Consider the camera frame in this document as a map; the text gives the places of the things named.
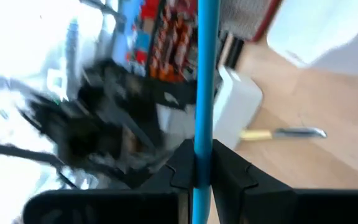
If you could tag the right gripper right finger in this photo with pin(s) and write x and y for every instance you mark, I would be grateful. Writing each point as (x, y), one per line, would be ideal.
(275, 205)

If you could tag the red and silver grater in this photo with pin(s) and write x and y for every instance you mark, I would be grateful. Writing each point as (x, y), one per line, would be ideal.
(244, 15)

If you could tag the large white plastic bin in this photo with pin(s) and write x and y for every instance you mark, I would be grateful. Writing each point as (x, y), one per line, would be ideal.
(238, 102)

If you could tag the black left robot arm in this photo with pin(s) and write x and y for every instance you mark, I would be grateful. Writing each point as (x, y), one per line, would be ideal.
(82, 133)

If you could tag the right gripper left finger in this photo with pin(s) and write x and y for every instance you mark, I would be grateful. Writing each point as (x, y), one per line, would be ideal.
(120, 208)

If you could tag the shelf with colourful items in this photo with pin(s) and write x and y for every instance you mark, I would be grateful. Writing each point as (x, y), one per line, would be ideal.
(169, 40)

